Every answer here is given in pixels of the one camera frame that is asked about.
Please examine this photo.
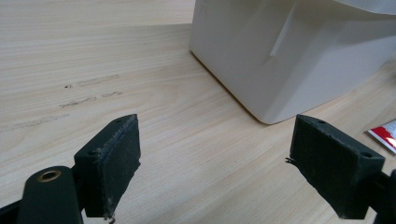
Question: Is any red and white packet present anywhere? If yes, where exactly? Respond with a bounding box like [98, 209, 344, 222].
[367, 119, 396, 155]

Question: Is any white plastic storage box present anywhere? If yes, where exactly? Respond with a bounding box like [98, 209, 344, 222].
[189, 0, 396, 125]

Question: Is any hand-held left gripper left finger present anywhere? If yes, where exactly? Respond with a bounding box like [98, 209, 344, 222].
[74, 113, 142, 224]

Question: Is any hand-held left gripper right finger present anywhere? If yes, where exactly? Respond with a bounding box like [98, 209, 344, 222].
[285, 114, 386, 220]

